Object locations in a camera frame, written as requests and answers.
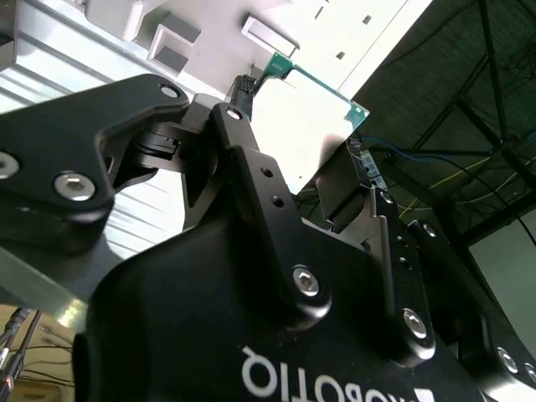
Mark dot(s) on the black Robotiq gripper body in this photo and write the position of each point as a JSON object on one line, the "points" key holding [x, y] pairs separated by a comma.
{"points": [[188, 318]]}

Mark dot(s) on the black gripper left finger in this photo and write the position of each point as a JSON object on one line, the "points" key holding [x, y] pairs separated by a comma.
{"points": [[54, 146]]}

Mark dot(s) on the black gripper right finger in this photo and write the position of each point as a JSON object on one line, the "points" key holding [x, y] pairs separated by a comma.
{"points": [[414, 272]]}

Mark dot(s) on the silver green CPU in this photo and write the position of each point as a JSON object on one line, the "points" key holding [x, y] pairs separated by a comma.
{"points": [[359, 115]]}

